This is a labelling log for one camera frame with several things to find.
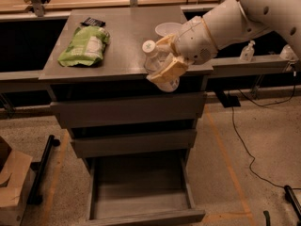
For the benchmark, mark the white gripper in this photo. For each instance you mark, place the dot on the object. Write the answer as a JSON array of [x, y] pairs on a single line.
[[195, 41]]

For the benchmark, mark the clear plastic bottle white cap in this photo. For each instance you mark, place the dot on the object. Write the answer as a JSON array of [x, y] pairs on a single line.
[[155, 57]]

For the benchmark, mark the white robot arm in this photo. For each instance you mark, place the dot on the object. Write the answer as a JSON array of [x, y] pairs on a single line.
[[241, 20]]

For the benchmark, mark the clear pump bottle near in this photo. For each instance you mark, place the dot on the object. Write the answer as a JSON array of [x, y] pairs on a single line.
[[248, 52]]

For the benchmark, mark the clear pump bottle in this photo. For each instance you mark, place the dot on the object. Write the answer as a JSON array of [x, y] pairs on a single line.
[[287, 53], [248, 52]]

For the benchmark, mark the grey middle drawer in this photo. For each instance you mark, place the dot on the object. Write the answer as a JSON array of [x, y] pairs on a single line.
[[136, 143]]

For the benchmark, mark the grey drawer cabinet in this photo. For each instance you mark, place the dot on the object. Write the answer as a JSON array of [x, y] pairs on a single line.
[[121, 73]]

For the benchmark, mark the clear pump bottle far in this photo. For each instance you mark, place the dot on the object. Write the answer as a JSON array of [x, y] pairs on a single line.
[[287, 53]]

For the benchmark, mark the grey top drawer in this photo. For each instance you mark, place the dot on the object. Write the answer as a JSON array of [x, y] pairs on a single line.
[[130, 110]]

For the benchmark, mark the grey open bottom drawer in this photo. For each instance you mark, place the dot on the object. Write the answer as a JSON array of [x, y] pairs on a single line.
[[144, 189]]

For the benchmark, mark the white ceramic bowl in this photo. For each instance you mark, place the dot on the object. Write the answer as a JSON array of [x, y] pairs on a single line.
[[165, 29]]

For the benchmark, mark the green chip bag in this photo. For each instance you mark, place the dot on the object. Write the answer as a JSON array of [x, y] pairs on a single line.
[[86, 47]]

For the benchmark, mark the small black snack packet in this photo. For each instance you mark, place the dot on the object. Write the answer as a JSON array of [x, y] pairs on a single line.
[[93, 22]]

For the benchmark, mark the black floor bar right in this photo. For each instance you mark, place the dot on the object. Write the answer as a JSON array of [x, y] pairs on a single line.
[[291, 198]]

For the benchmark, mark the black floor bar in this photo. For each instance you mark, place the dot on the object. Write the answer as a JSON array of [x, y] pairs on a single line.
[[291, 198], [39, 168]]

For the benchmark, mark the brown cardboard box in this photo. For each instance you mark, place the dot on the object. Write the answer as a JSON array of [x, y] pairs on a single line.
[[16, 179]]

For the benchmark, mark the black floor bar left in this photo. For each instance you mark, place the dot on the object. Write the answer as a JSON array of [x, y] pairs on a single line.
[[39, 168]]

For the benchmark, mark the black floor bracket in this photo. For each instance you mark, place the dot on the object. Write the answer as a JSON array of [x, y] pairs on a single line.
[[227, 100]]

